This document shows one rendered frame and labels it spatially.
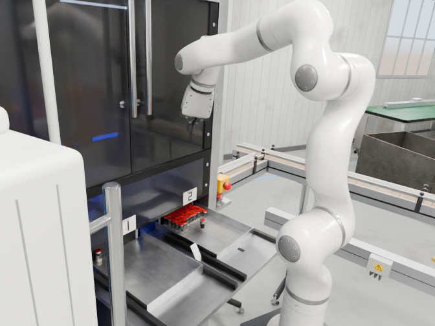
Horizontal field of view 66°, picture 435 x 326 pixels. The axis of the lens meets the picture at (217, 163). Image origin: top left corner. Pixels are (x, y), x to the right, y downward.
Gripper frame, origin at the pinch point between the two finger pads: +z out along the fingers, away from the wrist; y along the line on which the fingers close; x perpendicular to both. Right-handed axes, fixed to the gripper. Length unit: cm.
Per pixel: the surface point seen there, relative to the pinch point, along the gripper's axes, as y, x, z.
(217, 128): -16.8, -23.5, 12.3
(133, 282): 14, 34, 44
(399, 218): -264, -110, 135
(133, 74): 22.3, 5.8, -18.0
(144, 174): 14.0, 6.5, 18.6
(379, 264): -125, 2, 69
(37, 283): 30, 79, -23
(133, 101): 21.1, 8.0, -10.4
